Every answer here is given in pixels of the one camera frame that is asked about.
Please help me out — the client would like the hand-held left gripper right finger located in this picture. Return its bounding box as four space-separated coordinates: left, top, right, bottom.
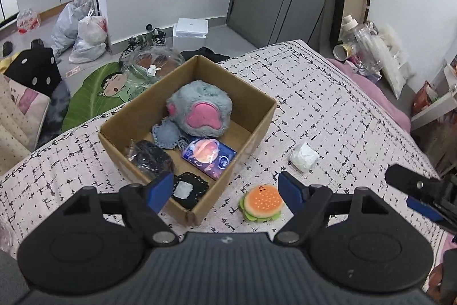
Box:
274 171 390 246

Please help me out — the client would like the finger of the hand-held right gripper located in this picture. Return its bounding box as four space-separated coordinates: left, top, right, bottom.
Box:
384 164 445 199
406 196 448 223

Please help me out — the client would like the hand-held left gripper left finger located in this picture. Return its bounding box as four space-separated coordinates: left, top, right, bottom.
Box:
60 171 180 248

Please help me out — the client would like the black square patch pouch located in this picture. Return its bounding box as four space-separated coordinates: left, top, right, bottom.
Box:
171 172 210 210

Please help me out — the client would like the burger plush toy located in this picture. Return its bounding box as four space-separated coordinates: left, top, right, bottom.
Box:
238 184 285 223

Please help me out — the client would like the black item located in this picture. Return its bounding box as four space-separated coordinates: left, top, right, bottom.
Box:
124 139 176 180

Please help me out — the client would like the white packet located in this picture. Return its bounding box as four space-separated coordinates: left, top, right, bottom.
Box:
288 141 320 172

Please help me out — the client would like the blue denim pouch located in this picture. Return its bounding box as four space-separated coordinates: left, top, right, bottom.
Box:
152 117 191 150

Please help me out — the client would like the blue printed tissue packet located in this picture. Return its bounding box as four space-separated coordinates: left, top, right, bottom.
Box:
181 137 238 181

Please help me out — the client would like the brown cardboard box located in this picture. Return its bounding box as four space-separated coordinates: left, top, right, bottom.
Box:
98 55 278 227

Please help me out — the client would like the grey plush toy pink paw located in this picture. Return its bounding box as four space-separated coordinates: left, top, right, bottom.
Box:
166 80 234 138

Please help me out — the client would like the white desk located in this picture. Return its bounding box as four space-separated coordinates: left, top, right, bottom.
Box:
410 58 457 130

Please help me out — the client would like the orange snack bag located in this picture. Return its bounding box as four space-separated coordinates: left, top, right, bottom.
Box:
413 80 442 117

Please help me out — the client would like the pink bed sheet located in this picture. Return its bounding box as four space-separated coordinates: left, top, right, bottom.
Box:
326 57 421 136

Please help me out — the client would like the green leaf cartoon floor mat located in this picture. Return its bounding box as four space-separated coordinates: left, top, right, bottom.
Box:
61 61 158 133

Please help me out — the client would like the white plastic bag pile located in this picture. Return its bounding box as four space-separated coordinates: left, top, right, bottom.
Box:
376 23 416 100

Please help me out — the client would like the clear plastic bag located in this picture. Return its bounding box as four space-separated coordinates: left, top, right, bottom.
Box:
122 47 186 84

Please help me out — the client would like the grey fuzzy rug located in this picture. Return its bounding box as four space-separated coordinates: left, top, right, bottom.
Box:
36 81 73 148

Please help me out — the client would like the black cloth on floor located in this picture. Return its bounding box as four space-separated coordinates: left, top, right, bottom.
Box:
179 47 231 63

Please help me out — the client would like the paper cup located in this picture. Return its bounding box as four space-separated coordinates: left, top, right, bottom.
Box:
333 43 355 61

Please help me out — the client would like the clear plastic bottle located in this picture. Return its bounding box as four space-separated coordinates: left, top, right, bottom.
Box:
340 14 388 73

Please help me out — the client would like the pair of shoes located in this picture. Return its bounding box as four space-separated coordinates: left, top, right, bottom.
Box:
122 27 168 57

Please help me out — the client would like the cream dotted cushion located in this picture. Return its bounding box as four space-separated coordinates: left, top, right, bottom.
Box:
0 73 51 174

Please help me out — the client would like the white box on floor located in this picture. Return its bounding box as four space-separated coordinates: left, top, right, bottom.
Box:
173 18 209 49

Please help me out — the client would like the white plastic bag red print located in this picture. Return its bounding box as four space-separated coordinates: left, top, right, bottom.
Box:
68 15 109 64

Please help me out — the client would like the black polka-dot cushion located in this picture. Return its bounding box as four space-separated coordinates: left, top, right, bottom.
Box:
10 43 62 97

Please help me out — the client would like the grey plastic bag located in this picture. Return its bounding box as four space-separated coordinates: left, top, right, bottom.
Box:
51 0 96 59

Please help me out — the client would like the bottled water pack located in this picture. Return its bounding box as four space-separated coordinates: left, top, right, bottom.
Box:
16 8 41 35

